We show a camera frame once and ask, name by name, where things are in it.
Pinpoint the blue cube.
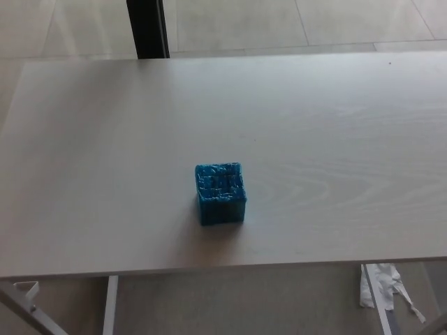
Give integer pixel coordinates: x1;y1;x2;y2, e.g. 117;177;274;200
193;161;249;227

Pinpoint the black vertical post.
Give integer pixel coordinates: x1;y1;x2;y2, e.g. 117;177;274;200
126;0;171;59

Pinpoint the white slanted table leg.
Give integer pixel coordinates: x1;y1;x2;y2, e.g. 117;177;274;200
360;264;403;335

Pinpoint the white metal hook bracket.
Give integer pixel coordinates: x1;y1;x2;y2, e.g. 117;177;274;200
13;280;41;312

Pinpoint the white diagonal table brace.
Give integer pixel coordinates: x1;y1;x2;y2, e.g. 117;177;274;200
0;281;69;335

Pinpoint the white vertical table leg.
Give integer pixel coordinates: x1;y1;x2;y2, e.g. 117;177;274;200
101;275;119;335

